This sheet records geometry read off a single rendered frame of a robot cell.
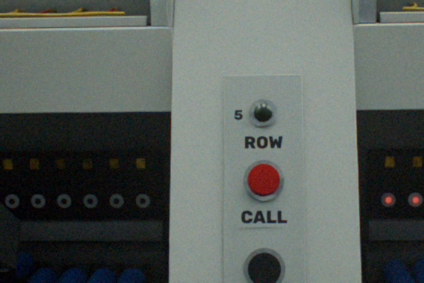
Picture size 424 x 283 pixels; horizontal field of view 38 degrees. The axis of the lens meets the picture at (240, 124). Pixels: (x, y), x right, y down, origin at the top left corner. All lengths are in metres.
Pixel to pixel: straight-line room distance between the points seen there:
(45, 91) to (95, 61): 0.03
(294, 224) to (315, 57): 0.09
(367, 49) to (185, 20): 0.10
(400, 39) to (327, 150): 0.07
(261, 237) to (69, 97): 0.13
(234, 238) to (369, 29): 0.13
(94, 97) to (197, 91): 0.06
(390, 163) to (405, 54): 0.16
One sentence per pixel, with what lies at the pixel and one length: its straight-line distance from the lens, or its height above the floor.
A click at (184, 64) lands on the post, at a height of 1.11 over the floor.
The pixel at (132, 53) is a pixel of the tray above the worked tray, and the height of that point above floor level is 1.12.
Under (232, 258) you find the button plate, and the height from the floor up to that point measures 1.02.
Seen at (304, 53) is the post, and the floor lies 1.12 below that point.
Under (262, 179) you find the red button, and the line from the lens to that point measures 0.31.
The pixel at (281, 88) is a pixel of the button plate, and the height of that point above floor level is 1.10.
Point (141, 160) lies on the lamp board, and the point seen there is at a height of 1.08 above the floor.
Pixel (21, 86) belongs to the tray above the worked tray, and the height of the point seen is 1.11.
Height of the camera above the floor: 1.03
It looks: 9 degrees up
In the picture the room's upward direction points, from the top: straight up
